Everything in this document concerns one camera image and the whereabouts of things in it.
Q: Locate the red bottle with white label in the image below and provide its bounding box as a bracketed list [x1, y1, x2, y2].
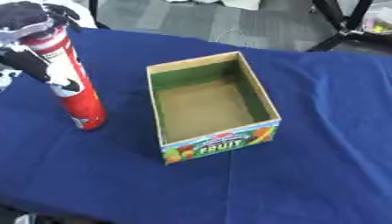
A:
[19, 24, 109, 131]

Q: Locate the clear plastic bag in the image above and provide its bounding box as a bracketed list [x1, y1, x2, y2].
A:
[361, 3, 392, 37]

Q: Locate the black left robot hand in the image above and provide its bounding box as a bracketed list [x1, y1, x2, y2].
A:
[0, 1, 86, 92]

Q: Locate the black tripod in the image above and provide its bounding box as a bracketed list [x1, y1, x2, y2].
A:
[304, 0, 392, 53]

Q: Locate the cardboard box with green inside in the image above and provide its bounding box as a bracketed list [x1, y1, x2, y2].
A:
[145, 51, 284, 165]

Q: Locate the black chair leg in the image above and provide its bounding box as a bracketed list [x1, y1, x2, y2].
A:
[87, 0, 110, 30]

